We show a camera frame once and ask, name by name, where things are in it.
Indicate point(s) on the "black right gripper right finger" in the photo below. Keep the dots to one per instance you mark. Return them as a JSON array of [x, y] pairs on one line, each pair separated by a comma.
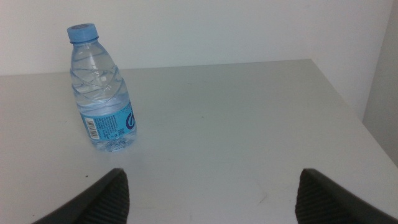
[[323, 202]]

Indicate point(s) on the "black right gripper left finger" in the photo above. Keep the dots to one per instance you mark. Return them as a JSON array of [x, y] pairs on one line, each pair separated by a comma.
[[105, 202]]

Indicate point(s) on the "clear water bottle blue cap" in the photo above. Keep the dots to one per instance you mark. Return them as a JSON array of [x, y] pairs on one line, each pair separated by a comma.
[[99, 93]]

